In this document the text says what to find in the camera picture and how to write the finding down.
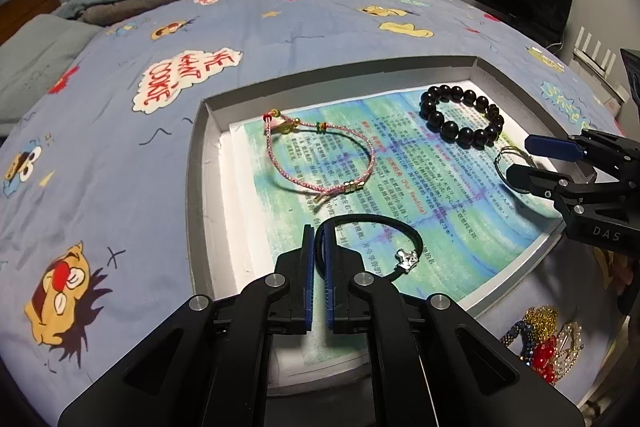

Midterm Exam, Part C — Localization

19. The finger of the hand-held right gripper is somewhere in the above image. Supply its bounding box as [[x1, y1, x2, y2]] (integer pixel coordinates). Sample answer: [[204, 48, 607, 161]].
[[506, 164, 627, 221], [525, 129, 640, 178]]

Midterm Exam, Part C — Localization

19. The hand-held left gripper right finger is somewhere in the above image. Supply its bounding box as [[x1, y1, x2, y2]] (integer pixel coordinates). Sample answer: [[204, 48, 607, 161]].
[[317, 220, 586, 427]]

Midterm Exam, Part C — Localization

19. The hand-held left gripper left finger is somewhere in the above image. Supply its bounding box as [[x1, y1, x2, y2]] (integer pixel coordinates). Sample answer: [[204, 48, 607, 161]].
[[57, 224, 317, 427]]

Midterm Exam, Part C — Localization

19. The thin wire bangle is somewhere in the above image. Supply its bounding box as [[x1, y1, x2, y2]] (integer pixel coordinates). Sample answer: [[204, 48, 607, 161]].
[[494, 146, 539, 188]]

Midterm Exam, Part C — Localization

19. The black cord bracelet silver charm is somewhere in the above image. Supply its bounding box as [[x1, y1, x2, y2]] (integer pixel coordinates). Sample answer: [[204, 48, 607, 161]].
[[320, 214, 425, 284]]

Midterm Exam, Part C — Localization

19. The grey shallow tray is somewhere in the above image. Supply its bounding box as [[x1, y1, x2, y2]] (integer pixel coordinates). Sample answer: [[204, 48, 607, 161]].
[[187, 55, 571, 398]]

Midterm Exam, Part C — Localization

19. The white router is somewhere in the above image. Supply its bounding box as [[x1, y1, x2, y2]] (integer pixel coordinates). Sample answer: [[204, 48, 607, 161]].
[[572, 26, 629, 80]]

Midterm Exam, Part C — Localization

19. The green printed paper sheet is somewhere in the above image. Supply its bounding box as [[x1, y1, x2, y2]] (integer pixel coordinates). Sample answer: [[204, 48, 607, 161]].
[[229, 87, 562, 358]]

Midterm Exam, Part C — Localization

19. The blue cartoon printed blanket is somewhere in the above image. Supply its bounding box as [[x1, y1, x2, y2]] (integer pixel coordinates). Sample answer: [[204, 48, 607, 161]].
[[0, 0, 640, 427]]

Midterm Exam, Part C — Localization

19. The grey pillow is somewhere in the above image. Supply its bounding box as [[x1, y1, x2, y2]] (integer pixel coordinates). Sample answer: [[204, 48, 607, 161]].
[[0, 14, 102, 138]]

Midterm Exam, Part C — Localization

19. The wooden headboard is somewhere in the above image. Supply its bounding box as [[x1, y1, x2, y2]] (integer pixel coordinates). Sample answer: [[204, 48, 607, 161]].
[[0, 0, 62, 46]]

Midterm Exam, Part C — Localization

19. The pink cord bracelet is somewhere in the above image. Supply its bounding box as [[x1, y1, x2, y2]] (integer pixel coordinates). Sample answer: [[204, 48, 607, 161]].
[[263, 109, 376, 204]]

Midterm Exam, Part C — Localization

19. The gold bead chain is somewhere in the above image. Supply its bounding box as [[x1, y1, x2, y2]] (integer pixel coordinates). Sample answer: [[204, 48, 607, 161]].
[[522, 305, 561, 339]]

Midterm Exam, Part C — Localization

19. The black bead bracelet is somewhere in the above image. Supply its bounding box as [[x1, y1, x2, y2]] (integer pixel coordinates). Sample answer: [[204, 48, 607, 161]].
[[419, 84, 505, 146]]

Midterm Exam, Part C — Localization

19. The blue bead bracelet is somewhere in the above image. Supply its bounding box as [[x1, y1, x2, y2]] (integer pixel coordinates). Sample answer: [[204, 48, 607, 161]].
[[500, 316, 534, 366]]

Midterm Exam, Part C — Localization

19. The red bead bracelet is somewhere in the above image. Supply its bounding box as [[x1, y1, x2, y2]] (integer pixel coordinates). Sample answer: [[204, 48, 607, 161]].
[[530, 336, 562, 384]]

